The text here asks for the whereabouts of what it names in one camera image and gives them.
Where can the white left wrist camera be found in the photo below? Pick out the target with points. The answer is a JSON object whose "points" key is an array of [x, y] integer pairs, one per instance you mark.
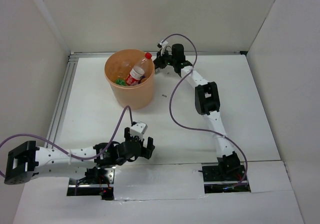
{"points": [[138, 128]]}

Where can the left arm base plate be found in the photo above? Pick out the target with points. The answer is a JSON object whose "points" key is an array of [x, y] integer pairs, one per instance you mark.
{"points": [[96, 182]]}

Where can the orange plastic bin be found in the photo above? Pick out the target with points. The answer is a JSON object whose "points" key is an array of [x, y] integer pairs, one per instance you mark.
{"points": [[118, 66]]}

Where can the green plastic bottle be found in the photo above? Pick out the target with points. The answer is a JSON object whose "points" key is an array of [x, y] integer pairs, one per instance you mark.
{"points": [[120, 82]]}

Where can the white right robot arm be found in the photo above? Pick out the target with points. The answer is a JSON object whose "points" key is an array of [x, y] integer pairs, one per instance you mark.
{"points": [[207, 104]]}

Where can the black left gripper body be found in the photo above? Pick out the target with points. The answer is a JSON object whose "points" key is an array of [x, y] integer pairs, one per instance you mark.
{"points": [[120, 162]]}

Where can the aluminium frame rail left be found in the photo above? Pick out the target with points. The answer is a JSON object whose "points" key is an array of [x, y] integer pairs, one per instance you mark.
{"points": [[59, 112]]}

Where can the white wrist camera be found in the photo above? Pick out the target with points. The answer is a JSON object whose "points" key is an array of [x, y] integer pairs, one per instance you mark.
{"points": [[138, 128], [162, 45]]}

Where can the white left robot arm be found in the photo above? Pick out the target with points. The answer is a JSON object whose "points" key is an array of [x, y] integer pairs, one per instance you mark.
{"points": [[90, 165]]}

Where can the clear bottle red label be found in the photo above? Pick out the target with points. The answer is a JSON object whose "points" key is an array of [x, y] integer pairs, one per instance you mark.
{"points": [[139, 69]]}

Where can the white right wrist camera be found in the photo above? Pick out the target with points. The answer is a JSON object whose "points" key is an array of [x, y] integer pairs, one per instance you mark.
{"points": [[162, 45]]}

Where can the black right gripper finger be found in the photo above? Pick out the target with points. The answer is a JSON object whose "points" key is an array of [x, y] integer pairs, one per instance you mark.
{"points": [[159, 63], [160, 55]]}

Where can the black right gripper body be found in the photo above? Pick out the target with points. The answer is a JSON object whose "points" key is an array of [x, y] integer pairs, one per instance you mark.
{"points": [[170, 60]]}

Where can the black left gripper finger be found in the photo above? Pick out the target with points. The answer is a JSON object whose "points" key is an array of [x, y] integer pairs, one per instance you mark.
{"points": [[127, 134], [150, 147]]}

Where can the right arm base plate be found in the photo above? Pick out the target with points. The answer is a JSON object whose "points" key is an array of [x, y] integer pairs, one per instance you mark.
{"points": [[215, 182]]}

